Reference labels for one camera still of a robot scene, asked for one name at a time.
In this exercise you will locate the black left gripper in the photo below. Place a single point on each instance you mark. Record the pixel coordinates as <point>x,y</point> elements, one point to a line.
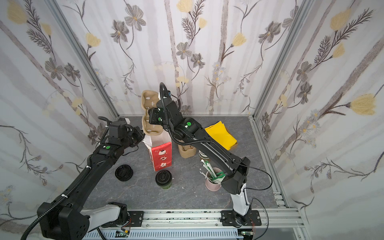
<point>135,135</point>

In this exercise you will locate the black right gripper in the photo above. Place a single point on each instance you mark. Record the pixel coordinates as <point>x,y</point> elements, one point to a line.
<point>154,116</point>

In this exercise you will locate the red white paper gift bag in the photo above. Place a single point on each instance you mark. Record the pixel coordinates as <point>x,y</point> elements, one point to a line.
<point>160,150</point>

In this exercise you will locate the black plastic cup lid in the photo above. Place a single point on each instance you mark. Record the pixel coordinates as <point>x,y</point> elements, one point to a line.
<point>163,176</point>

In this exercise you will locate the green paper coffee cup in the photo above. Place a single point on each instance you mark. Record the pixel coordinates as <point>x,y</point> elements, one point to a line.
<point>165,185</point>

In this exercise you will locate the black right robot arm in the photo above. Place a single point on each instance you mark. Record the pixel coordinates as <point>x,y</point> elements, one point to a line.
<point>187,131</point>

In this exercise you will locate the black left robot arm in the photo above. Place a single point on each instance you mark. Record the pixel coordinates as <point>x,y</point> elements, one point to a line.
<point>84,180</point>

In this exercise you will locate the stack of black lids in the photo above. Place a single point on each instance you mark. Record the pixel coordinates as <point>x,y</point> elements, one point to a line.
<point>124,173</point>

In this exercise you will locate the stack of paper cups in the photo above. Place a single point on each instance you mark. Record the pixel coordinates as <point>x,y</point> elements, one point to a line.
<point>203,156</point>

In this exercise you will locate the yellow napkin stack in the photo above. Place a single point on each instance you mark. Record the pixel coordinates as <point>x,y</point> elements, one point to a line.
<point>220,134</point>

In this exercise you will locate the pink metal straw bucket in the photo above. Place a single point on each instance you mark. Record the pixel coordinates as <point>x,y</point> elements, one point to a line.
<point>211,186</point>

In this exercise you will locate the aluminium corner frame post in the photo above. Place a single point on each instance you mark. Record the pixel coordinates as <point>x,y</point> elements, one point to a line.
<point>284,52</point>

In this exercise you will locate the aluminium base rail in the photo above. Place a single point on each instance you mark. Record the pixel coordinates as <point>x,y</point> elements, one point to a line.
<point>209,223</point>

